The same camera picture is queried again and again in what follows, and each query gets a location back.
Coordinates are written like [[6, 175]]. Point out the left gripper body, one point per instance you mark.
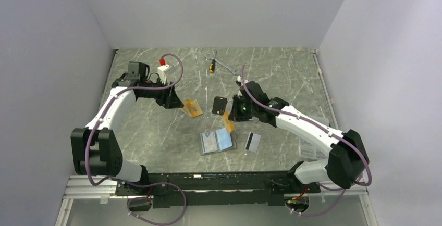
[[161, 98]]

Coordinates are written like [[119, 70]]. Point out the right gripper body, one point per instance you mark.
[[243, 111]]

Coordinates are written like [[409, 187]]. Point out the gold credit card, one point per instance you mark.
[[191, 108], [228, 124]]

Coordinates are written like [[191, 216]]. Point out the black credit card stack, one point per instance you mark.
[[219, 105]]

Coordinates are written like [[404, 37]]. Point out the single silver credit card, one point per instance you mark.
[[252, 142]]

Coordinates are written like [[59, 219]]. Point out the grey card holder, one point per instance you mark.
[[225, 141]]

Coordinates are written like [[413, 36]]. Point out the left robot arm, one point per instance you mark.
[[95, 149]]

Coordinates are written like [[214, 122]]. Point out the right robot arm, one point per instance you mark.
[[346, 157]]

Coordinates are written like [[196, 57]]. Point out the silver open-end wrench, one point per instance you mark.
[[213, 55]]

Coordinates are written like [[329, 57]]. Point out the yellow black screwdriver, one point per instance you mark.
[[212, 66]]

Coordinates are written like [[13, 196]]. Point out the clear plastic screw box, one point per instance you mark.
[[310, 151]]

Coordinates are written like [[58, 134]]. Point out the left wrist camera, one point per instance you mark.
[[162, 71]]

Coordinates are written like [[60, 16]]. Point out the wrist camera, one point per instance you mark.
[[240, 82], [162, 71]]

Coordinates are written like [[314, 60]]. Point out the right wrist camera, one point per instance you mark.
[[240, 82]]

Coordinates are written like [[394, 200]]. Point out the black base frame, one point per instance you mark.
[[178, 197]]

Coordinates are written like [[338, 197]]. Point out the aluminium rail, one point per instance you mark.
[[79, 187]]

